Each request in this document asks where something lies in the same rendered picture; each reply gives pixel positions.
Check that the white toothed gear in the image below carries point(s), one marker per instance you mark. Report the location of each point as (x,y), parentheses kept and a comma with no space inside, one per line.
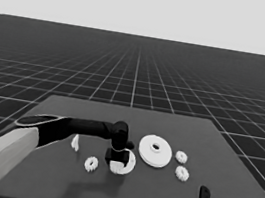
(178,157)
(87,164)
(178,173)
(114,169)

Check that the large thick white disc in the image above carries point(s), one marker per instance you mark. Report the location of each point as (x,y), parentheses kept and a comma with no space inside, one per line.
(146,150)

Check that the white round pinned carrier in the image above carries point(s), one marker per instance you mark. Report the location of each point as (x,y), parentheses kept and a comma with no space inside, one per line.
(131,161)

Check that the small white T-shaped piece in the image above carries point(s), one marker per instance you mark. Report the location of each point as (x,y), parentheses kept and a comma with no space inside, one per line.
(75,144)

